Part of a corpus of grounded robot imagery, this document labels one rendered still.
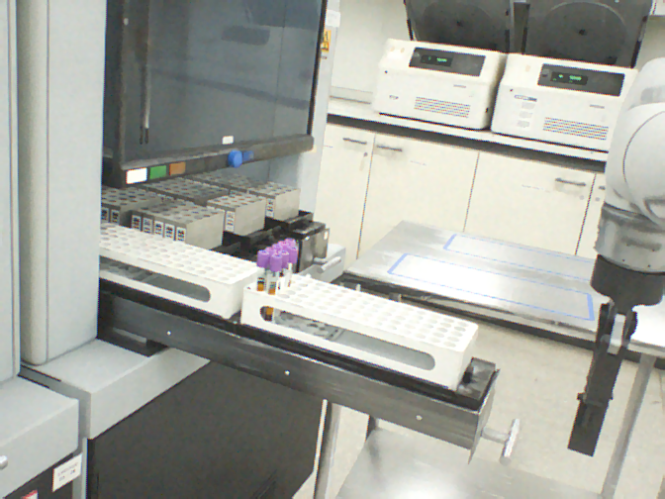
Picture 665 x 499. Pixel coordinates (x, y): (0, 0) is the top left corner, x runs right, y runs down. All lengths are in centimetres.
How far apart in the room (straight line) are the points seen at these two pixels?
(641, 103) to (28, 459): 76
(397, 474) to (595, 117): 195
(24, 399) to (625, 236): 70
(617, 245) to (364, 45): 330
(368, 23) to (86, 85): 315
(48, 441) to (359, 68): 333
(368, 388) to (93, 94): 50
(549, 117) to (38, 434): 260
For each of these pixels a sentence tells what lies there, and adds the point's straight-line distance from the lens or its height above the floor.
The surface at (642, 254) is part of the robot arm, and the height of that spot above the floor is 102.
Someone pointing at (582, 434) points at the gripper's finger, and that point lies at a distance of 85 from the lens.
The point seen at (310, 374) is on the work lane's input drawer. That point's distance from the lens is 84.
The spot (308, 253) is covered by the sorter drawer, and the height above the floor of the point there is 77.
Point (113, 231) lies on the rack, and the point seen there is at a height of 86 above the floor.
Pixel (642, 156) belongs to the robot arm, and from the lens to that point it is 59.
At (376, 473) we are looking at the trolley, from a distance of 157.
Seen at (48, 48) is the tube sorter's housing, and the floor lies 114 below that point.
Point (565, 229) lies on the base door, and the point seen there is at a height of 55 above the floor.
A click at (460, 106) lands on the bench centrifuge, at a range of 312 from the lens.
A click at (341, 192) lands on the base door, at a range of 334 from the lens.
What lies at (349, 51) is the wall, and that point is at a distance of 397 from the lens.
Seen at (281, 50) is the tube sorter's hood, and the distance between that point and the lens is 126.
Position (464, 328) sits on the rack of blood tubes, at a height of 86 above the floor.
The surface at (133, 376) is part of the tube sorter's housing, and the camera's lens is 94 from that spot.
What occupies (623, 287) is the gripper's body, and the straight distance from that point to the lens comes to 75.
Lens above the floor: 118
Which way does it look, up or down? 17 degrees down
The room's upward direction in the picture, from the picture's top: 8 degrees clockwise
